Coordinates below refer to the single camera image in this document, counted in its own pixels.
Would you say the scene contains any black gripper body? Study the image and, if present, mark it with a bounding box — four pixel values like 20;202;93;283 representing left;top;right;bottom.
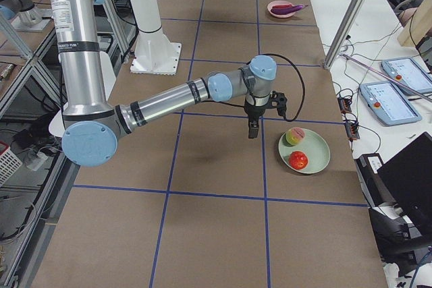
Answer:
244;94;269;128

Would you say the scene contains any yellow pink peach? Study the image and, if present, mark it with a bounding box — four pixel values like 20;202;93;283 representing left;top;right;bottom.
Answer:
285;127;306;146

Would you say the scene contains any purple eggplant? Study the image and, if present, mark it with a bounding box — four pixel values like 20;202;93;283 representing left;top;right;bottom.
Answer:
283;4;308;15

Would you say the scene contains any red chili pepper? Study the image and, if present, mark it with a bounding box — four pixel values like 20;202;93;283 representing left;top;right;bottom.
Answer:
271;4;292;15

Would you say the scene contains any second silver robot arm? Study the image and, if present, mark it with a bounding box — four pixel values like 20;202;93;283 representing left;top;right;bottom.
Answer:
1;0;34;20

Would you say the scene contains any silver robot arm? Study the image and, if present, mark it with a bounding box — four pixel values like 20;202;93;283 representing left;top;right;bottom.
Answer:
50;0;277;167

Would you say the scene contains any green plate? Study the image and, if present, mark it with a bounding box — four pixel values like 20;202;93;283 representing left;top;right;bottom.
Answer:
278;128;331;175

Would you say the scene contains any pink plate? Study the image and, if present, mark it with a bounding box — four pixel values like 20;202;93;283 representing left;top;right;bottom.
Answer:
267;1;295;19

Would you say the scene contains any near blue teach pendant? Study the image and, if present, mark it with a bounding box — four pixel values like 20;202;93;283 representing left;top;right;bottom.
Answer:
359;82;422;126

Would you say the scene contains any blue teach pendant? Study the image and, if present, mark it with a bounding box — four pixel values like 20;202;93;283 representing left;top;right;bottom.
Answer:
381;57;431;94
359;82;422;126

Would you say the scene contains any black computer tower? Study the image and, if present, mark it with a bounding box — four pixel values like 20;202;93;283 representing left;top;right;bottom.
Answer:
354;153;396;207

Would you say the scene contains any far blue teach pendant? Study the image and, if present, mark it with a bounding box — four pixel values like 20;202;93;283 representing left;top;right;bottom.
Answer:
381;57;431;94

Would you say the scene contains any black monitor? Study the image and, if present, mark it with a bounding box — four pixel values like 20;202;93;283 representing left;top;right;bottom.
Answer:
378;132;431;235

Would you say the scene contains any white chair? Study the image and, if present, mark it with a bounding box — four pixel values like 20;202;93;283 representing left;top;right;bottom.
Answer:
49;51;115;137

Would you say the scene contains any white plastic basket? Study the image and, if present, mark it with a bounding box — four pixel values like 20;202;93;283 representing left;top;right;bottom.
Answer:
0;142;22;186

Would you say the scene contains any aluminium frame post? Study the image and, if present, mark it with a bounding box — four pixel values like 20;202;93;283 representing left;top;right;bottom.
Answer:
323;0;365;70

